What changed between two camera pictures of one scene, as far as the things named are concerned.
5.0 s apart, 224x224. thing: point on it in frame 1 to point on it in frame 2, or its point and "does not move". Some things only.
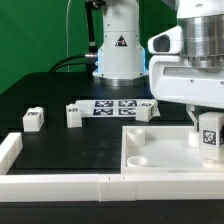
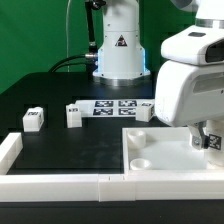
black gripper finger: (190, 108) to (205, 139)
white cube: (211, 137) does not move
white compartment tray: (164, 149) does not move
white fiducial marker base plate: (113, 107) does not move
